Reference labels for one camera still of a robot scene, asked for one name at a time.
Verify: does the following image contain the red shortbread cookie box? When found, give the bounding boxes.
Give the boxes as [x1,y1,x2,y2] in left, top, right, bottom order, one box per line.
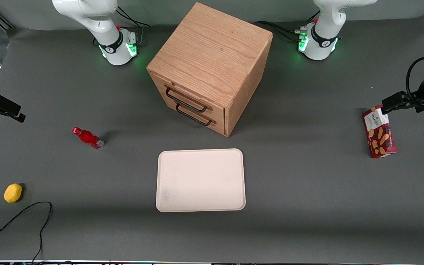
[362,105,398,159]

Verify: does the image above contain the thin black table cable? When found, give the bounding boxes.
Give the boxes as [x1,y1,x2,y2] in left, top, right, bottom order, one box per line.
[0,201,53,264]

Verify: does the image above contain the wooden drawer with short handle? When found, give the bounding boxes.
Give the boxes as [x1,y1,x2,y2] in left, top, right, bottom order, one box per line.
[160,94,227,137]

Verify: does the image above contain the right arm base black cables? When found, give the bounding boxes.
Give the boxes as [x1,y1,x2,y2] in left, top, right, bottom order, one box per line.
[116,5,152,47]

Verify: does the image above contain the arm base black cables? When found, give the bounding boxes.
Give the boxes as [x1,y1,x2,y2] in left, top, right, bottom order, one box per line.
[253,11,321,42]
[116,5,152,47]

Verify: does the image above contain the left arm base black cables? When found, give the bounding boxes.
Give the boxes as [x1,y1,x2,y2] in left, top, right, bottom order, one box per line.
[253,11,321,42]

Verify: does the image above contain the yellow lemon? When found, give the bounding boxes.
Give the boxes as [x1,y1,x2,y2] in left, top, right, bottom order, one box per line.
[4,183,23,203]

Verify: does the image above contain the oak wooden drawer cabinet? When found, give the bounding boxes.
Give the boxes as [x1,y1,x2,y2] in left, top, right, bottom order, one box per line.
[146,2,273,138]

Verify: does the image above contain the cream rectangular plastic tray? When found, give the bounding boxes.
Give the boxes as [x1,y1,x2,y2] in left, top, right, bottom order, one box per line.
[156,148,246,213]

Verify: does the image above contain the wooden drawer with long handle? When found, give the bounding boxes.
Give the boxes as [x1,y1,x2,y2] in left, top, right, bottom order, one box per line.
[149,71,226,124]

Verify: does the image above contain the red plastic bottle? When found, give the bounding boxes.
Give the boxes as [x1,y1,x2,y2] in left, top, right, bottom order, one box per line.
[72,127,105,149]

